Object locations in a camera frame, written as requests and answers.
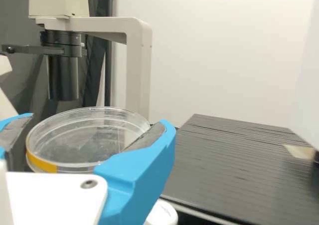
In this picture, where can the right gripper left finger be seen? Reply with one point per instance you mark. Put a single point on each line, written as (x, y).
(12, 132)

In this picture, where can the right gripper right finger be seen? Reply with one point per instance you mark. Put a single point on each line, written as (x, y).
(139, 180)

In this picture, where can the petri dish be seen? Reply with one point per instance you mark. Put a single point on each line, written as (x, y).
(74, 140)

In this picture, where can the white-capped bottle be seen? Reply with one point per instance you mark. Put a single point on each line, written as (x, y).
(162, 212)

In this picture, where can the black platform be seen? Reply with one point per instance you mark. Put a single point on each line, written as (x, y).
(236, 172)

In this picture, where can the cream microscope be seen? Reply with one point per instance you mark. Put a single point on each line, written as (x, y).
(137, 60)

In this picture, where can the white incubator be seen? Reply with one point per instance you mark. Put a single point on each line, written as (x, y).
(311, 60)

